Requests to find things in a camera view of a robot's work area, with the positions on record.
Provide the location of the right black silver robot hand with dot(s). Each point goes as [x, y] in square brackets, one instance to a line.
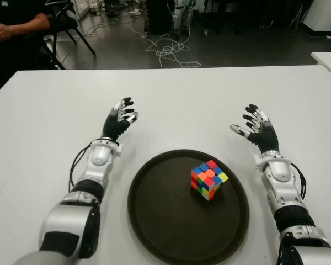
[266, 136]

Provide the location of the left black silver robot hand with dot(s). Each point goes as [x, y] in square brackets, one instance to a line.
[116, 127]

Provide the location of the multicoloured Rubik's cube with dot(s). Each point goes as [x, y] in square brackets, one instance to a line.
[208, 179]

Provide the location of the left silver black robot arm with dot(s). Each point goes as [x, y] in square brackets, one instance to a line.
[99, 157]

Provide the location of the bare forearm of seated person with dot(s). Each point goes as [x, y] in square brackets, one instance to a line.
[22, 27]

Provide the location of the right silver black robot arm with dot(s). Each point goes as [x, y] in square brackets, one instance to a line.
[278, 171]

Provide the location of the dark brown round plate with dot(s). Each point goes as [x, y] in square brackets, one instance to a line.
[176, 220]

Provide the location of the white side table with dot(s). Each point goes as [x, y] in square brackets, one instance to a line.
[329, 62]

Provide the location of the black folding chair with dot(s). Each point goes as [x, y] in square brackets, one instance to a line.
[69, 25]

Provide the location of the white power strip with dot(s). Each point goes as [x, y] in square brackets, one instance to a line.
[136, 11]

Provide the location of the seated person in black clothes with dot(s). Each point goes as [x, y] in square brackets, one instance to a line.
[13, 60]

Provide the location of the white glass display cabinet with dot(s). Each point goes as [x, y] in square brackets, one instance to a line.
[81, 8]

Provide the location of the white cabinet with black base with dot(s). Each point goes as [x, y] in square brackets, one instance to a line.
[324, 13]

